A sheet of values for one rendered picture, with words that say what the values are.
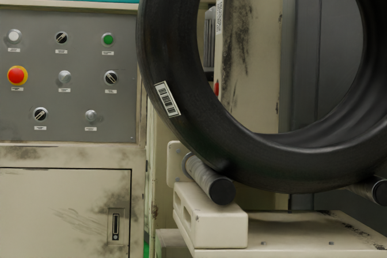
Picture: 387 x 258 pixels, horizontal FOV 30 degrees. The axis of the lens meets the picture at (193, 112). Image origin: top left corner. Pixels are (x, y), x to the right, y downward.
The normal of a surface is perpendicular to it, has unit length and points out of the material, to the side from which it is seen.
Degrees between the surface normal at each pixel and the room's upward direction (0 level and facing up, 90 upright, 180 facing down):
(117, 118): 90
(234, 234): 90
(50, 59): 90
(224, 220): 90
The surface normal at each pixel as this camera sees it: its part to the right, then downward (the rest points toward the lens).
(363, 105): -0.02, -0.05
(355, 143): 0.18, 0.23
